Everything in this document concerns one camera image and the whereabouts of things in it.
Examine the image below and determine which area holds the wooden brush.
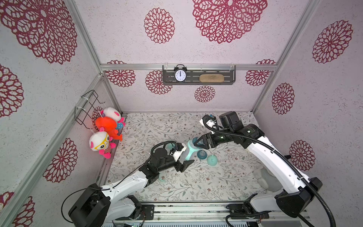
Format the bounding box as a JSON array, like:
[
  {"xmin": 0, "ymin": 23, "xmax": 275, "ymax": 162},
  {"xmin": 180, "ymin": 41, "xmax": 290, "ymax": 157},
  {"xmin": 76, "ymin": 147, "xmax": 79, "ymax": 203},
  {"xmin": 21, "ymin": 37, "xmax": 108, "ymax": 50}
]
[{"xmin": 199, "ymin": 74, "xmax": 225, "ymax": 83}]

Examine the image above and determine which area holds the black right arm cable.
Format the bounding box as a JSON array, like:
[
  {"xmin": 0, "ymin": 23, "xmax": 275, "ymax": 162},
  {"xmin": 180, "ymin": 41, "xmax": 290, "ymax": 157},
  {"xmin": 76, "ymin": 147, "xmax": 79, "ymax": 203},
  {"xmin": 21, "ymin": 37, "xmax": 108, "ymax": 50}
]
[{"xmin": 202, "ymin": 116, "xmax": 337, "ymax": 227}]

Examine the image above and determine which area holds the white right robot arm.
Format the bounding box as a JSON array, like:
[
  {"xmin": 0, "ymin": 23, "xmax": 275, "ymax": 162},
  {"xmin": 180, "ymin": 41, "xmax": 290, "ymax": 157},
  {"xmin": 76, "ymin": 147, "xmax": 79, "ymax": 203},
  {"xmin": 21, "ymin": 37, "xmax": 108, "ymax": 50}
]
[{"xmin": 173, "ymin": 111, "xmax": 327, "ymax": 218}]

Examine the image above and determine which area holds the black wire basket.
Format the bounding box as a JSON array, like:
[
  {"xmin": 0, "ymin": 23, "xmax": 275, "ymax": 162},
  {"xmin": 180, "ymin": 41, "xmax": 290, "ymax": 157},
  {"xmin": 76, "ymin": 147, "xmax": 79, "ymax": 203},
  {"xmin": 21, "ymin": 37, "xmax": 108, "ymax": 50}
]
[{"xmin": 74, "ymin": 89, "xmax": 105, "ymax": 130}]

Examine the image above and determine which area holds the black alarm clock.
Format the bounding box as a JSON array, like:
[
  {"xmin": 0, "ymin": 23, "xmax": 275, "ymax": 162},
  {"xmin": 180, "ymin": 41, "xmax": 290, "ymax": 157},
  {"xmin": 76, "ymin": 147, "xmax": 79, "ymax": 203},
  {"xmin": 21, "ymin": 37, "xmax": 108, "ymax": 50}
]
[{"xmin": 174, "ymin": 64, "xmax": 188, "ymax": 82}]

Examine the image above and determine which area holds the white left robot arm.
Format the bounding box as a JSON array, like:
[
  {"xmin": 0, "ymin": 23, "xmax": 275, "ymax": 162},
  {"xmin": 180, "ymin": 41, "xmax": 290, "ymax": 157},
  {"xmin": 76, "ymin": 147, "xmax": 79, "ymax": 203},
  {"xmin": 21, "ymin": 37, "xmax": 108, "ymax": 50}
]
[{"xmin": 67, "ymin": 141, "xmax": 192, "ymax": 227}]

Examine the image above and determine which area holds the mint bottle cap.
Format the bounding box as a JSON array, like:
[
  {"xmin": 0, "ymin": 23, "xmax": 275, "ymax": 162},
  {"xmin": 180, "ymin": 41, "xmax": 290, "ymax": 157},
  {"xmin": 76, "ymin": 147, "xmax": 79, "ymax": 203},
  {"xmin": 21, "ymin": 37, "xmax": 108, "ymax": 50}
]
[{"xmin": 207, "ymin": 155, "xmax": 218, "ymax": 166}]

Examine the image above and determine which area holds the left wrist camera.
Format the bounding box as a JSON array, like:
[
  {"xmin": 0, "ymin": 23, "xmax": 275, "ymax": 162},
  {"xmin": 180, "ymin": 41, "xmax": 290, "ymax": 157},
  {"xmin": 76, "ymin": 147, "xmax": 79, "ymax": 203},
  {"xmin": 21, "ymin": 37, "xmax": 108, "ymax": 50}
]
[{"xmin": 172, "ymin": 143, "xmax": 187, "ymax": 162}]

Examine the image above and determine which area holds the grey wall shelf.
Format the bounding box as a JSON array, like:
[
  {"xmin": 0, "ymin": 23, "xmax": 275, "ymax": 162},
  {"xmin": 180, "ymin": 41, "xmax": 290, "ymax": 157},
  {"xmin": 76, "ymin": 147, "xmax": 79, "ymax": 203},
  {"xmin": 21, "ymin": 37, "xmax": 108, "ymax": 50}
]
[{"xmin": 162, "ymin": 65, "xmax": 236, "ymax": 86}]

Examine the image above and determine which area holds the white plush blue polka-dot outfit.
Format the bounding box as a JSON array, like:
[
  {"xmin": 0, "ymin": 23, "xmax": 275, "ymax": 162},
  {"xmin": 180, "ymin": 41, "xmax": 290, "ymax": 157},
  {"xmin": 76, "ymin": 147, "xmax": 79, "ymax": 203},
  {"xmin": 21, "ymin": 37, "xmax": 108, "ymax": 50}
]
[{"xmin": 100, "ymin": 107, "xmax": 125, "ymax": 130}]

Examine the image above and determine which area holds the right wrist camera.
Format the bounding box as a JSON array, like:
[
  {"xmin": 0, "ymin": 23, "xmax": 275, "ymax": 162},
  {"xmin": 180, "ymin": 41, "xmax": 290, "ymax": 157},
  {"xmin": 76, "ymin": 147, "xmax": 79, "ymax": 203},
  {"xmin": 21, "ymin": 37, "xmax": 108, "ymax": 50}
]
[{"xmin": 199, "ymin": 114, "xmax": 221, "ymax": 134}]

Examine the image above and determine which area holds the white plush red striped outfit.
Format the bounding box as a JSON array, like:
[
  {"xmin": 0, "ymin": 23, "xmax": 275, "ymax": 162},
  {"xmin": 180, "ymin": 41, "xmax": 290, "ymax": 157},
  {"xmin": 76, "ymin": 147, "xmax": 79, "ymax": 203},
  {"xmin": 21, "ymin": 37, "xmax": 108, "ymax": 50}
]
[{"xmin": 89, "ymin": 127, "xmax": 116, "ymax": 159}]

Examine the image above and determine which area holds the orange plush toy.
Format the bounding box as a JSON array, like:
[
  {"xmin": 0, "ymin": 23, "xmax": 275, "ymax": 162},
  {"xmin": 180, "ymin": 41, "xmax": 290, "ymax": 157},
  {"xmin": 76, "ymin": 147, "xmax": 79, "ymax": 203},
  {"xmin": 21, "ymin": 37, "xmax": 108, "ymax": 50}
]
[{"xmin": 95, "ymin": 116, "xmax": 123, "ymax": 141}]

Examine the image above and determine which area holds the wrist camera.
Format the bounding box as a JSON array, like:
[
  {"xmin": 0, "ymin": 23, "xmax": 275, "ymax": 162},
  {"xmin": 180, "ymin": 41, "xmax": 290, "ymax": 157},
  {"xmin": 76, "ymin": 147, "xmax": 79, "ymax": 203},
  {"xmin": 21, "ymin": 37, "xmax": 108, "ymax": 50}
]
[
  {"xmin": 172, "ymin": 143, "xmax": 187, "ymax": 162},
  {"xmin": 199, "ymin": 114, "xmax": 221, "ymax": 134}
]

